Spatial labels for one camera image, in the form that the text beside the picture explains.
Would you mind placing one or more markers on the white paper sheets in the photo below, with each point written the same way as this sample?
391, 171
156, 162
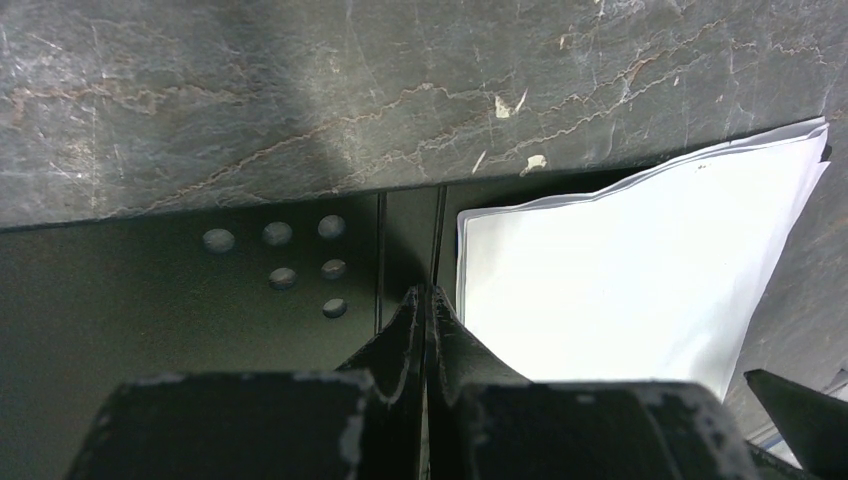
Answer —
655, 277

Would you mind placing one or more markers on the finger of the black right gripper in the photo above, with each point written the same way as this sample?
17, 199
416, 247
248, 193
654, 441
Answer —
812, 424

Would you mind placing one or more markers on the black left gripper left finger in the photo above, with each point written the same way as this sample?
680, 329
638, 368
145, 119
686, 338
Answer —
361, 420

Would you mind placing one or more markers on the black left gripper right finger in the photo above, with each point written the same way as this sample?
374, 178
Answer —
486, 421

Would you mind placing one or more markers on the blue black file folder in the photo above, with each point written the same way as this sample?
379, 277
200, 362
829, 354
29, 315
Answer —
84, 308

